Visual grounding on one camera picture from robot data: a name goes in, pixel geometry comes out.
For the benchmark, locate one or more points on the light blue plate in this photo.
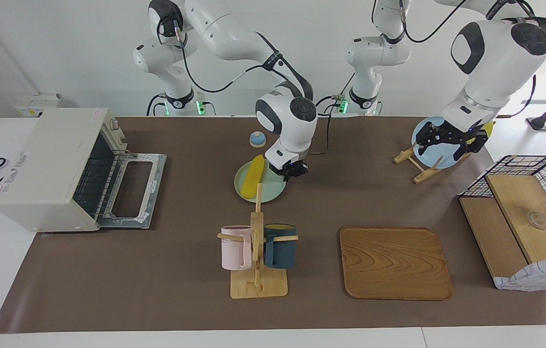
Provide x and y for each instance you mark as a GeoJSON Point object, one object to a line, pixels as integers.
{"type": "Point", "coordinates": [439, 162]}

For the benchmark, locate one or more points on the pale green plate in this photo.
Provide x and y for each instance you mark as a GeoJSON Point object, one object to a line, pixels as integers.
{"type": "Point", "coordinates": [272, 191]}

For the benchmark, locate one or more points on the yellow plate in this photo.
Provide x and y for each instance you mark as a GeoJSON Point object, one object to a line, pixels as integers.
{"type": "Point", "coordinates": [488, 129]}

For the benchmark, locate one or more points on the pink mug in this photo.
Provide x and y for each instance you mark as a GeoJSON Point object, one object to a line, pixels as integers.
{"type": "Point", "coordinates": [234, 251]}

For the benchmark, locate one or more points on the wooden plate rack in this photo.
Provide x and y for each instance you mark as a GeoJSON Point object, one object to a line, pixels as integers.
{"type": "Point", "coordinates": [405, 155]}

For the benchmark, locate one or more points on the wooden serving tray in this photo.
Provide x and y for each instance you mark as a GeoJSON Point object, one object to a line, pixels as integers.
{"type": "Point", "coordinates": [393, 263]}

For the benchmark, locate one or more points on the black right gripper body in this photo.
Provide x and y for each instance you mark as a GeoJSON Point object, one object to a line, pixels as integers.
{"type": "Point", "coordinates": [294, 169]}

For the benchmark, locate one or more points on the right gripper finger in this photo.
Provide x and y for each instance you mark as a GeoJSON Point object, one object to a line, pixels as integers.
{"type": "Point", "coordinates": [286, 177]}
{"type": "Point", "coordinates": [302, 175]}

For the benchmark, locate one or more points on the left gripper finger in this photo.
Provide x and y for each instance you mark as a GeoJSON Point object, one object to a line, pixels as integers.
{"type": "Point", "coordinates": [478, 141]}
{"type": "Point", "coordinates": [426, 137]}

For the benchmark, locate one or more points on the wooden shelf box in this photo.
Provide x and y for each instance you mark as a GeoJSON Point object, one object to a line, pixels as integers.
{"type": "Point", "coordinates": [519, 203]}

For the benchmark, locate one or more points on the dark blue mug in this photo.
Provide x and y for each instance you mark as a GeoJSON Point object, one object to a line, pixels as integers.
{"type": "Point", "coordinates": [282, 251]}

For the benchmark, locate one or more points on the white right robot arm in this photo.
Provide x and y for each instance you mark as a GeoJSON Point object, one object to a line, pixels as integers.
{"type": "Point", "coordinates": [234, 34]}

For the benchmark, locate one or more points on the wooden mug tree stand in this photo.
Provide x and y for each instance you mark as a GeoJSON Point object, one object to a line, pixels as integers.
{"type": "Point", "coordinates": [258, 290]}

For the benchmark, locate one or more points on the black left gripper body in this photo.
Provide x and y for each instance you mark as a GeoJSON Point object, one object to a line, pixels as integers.
{"type": "Point", "coordinates": [451, 134]}

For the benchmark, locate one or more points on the brown table mat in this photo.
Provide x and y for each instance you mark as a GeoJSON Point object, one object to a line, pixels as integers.
{"type": "Point", "coordinates": [195, 193]}

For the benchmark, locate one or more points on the small glass bowl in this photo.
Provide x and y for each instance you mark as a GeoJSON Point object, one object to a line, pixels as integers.
{"type": "Point", "coordinates": [538, 221]}

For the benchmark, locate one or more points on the white plaid cloth liner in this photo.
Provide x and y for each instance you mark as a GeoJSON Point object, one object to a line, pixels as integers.
{"type": "Point", "coordinates": [543, 278]}

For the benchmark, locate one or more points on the white power box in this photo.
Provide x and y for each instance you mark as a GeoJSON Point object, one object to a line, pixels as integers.
{"type": "Point", "coordinates": [40, 104]}

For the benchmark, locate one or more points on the white toaster oven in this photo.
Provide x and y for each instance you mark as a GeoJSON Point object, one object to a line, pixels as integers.
{"type": "Point", "coordinates": [40, 164]}

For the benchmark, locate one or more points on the green lit base connector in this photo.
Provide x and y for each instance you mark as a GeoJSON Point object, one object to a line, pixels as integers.
{"type": "Point", "coordinates": [201, 108]}
{"type": "Point", "coordinates": [343, 104]}

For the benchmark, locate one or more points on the yellow corn cob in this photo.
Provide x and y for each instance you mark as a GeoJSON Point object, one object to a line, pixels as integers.
{"type": "Point", "coordinates": [253, 176]}

